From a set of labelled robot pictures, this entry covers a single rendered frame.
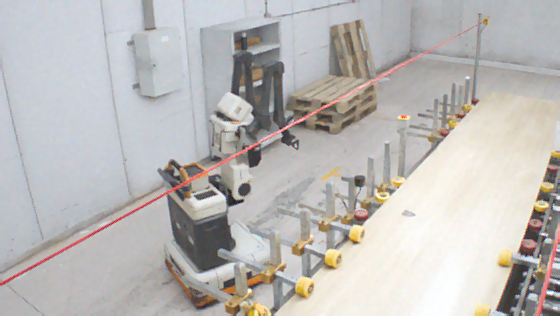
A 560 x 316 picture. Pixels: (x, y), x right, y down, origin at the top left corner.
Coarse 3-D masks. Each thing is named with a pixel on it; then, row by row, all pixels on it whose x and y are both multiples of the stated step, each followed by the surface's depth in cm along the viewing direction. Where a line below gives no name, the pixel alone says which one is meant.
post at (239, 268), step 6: (240, 264) 196; (234, 270) 197; (240, 270) 195; (234, 276) 199; (240, 276) 196; (240, 282) 198; (246, 282) 201; (240, 288) 199; (246, 288) 201; (240, 294) 200; (246, 294) 202; (240, 312) 205
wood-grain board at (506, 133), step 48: (480, 144) 365; (528, 144) 362; (432, 192) 297; (480, 192) 294; (528, 192) 291; (384, 240) 250; (432, 240) 248; (480, 240) 245; (336, 288) 215; (384, 288) 214; (432, 288) 212; (480, 288) 210
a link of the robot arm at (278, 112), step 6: (282, 66) 315; (276, 72) 317; (282, 72) 316; (276, 78) 319; (276, 84) 320; (276, 90) 322; (282, 90) 325; (276, 96) 323; (282, 96) 325; (276, 102) 325; (282, 102) 327; (276, 108) 326; (282, 108) 328; (276, 114) 328; (282, 114) 328; (276, 120) 330
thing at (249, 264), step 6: (222, 252) 233; (228, 252) 233; (228, 258) 231; (234, 258) 229; (240, 258) 228; (246, 258) 228; (246, 264) 225; (252, 264) 224; (258, 264) 223; (252, 270) 224; (258, 270) 222; (276, 276) 216; (282, 276) 215; (288, 276) 215; (294, 276) 215; (288, 282) 213; (294, 282) 211
